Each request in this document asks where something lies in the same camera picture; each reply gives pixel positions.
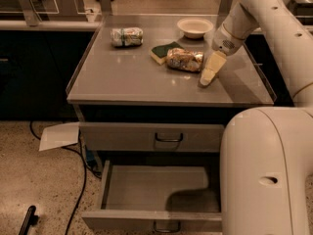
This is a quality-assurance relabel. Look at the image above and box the white paper bowl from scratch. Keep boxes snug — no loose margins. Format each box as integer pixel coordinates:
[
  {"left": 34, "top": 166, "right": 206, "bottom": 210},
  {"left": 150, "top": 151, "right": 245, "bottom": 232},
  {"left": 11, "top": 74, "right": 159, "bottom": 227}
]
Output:
[{"left": 177, "top": 18, "right": 213, "bottom": 39}]

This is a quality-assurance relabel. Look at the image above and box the grey drawer cabinet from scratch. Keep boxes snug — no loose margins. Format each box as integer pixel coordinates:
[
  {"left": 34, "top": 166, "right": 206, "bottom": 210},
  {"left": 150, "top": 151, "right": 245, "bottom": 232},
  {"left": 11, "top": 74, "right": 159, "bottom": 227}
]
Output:
[{"left": 66, "top": 14, "right": 278, "bottom": 173}]

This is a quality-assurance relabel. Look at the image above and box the orange can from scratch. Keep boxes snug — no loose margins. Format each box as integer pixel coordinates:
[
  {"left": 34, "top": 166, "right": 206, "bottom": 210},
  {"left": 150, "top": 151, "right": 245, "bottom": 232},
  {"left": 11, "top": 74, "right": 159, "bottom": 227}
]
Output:
[{"left": 166, "top": 48, "right": 203, "bottom": 72}]

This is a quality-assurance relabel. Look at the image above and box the black floor cable left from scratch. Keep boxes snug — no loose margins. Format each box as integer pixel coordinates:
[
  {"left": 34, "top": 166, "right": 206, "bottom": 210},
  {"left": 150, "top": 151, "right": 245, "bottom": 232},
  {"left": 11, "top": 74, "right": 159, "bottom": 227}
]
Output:
[{"left": 29, "top": 120, "right": 103, "bottom": 235}]

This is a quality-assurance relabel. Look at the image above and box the open middle drawer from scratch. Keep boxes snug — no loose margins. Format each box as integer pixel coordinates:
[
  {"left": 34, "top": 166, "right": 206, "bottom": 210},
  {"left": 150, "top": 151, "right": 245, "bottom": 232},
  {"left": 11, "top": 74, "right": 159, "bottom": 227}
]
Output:
[{"left": 82, "top": 161, "right": 222, "bottom": 234}]

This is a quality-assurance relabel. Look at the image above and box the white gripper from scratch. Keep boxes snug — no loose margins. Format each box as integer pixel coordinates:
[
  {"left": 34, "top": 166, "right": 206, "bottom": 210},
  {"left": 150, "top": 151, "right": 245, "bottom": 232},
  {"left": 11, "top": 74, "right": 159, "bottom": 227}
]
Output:
[{"left": 200, "top": 23, "right": 245, "bottom": 86}]

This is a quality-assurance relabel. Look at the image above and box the white paper sheet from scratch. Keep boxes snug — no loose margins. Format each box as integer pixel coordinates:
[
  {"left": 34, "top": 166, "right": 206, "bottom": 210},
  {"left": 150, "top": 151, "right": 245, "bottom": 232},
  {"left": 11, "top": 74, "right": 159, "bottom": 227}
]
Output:
[{"left": 39, "top": 122, "right": 79, "bottom": 151}]

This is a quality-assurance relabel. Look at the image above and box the closed top drawer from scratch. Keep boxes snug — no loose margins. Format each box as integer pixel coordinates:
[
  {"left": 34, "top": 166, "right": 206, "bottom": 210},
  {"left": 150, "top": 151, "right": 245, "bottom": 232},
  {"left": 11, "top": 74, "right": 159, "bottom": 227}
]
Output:
[{"left": 79, "top": 122, "right": 224, "bottom": 153}]

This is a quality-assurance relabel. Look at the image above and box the green white crumpled can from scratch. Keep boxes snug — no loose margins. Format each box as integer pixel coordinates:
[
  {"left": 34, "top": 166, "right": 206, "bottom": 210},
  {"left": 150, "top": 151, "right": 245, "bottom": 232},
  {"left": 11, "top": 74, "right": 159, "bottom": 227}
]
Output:
[{"left": 111, "top": 27, "right": 143, "bottom": 47}]

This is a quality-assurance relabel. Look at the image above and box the black object on floor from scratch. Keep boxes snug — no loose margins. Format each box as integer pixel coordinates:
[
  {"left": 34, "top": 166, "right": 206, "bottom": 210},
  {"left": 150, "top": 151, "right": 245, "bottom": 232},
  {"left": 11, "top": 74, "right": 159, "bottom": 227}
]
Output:
[{"left": 19, "top": 206, "right": 39, "bottom": 235}]

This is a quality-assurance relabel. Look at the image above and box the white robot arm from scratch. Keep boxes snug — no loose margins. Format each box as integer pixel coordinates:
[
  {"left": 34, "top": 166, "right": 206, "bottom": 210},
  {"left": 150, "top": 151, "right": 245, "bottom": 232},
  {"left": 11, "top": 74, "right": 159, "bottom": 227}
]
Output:
[{"left": 212, "top": 0, "right": 313, "bottom": 235}]

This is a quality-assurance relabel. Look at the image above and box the green yellow sponge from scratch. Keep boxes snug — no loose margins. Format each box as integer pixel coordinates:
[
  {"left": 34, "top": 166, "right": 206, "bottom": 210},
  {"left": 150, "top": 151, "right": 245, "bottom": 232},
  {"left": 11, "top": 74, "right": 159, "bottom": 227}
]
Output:
[{"left": 150, "top": 42, "right": 181, "bottom": 65}]

